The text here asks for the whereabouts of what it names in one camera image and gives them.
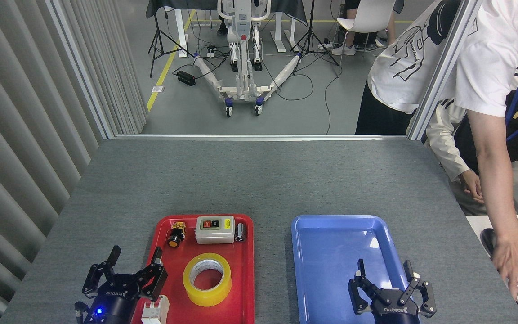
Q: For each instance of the red plastic tray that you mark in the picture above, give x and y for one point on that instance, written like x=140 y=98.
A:
x=241 y=270

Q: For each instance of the small black silver cylinder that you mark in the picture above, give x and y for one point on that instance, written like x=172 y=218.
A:
x=240 y=232

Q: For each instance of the white desk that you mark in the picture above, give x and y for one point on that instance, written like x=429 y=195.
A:
x=477 y=222

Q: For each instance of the person's right hand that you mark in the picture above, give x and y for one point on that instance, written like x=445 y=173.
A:
x=515 y=265

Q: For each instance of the person's hand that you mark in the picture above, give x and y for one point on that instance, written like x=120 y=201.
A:
x=472 y=184

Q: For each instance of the blue plastic tray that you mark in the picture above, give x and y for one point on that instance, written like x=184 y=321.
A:
x=331 y=261

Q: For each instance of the black power brick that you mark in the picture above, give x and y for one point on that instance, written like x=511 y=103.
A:
x=186 y=78

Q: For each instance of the black computer mouse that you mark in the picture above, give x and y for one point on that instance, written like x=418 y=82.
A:
x=487 y=240

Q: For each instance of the yellow push button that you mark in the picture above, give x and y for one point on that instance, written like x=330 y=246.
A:
x=176 y=237

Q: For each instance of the black tripod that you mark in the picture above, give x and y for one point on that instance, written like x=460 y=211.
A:
x=156 y=40
x=311 y=31

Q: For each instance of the table with black cloth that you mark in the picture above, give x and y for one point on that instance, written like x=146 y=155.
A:
x=290 y=9

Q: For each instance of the person's right forearm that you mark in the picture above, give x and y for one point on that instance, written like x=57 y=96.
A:
x=497 y=202

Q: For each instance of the white power strip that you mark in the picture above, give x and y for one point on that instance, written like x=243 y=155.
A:
x=211 y=52

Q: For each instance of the white chair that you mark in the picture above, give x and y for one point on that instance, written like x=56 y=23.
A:
x=369 y=18

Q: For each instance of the white switch box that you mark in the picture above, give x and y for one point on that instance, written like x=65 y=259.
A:
x=214 y=236

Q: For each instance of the white connector block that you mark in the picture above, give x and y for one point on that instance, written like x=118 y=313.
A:
x=155 y=311

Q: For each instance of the yellow tape roll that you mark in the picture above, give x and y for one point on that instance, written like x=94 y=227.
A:
x=192 y=289

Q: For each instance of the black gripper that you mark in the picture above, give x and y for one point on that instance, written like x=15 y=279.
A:
x=396 y=312
x=113 y=301

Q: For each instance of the white stand on wheels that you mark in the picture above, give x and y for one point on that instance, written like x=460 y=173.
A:
x=243 y=27

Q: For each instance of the white floor plate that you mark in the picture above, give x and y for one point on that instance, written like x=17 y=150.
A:
x=158 y=89

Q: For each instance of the silver post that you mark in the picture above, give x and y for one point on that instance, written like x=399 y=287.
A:
x=441 y=72
x=81 y=72

